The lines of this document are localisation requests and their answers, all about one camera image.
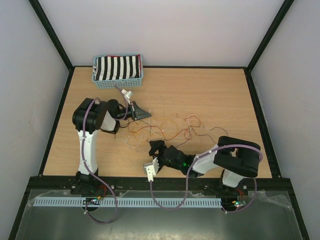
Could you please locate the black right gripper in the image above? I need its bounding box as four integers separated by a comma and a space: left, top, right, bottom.
149, 139, 184, 172

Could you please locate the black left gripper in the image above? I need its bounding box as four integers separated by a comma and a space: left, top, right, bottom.
116, 101, 151, 121

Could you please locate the orange wire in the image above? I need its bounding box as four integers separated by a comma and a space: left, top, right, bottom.
129, 112, 191, 141

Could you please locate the yellow wire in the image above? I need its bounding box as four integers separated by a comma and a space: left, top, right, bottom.
129, 117, 180, 137

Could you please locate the red wire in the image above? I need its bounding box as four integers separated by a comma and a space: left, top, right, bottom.
127, 115, 202, 141

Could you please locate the white wire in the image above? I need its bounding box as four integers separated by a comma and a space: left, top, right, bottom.
122, 113, 201, 148

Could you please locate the clear zip tie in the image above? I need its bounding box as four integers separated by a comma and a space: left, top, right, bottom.
147, 109, 152, 143

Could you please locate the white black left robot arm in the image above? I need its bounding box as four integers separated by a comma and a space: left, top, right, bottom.
72, 98, 152, 194

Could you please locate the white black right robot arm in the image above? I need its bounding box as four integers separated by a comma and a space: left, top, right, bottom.
143, 136, 263, 195

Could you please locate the light blue plastic basket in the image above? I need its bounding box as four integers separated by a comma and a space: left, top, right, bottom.
91, 53, 144, 89

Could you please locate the black white striped cloth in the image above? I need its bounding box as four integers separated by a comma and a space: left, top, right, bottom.
92, 54, 143, 82

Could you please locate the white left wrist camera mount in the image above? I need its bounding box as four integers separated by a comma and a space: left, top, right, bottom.
121, 89, 133, 104

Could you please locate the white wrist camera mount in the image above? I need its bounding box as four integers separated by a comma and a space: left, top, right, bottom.
143, 157, 160, 182
121, 89, 133, 104

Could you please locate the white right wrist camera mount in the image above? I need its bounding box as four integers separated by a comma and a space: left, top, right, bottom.
143, 157, 160, 182

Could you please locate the light blue slotted cable duct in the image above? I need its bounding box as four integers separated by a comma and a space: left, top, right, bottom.
33, 197, 222, 208

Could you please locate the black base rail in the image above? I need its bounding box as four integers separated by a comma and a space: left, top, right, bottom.
26, 176, 294, 198

